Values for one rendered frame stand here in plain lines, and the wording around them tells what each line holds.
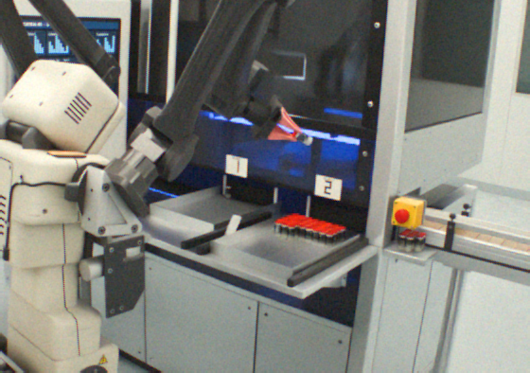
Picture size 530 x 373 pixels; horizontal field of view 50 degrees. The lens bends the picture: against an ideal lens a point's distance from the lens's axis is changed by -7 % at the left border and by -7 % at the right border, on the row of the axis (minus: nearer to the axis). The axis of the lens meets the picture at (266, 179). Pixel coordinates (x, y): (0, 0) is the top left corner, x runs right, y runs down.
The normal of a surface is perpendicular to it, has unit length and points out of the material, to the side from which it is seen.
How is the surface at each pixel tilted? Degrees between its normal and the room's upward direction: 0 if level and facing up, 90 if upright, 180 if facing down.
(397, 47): 90
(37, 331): 82
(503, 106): 90
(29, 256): 90
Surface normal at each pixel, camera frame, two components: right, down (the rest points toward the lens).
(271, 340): -0.58, 0.17
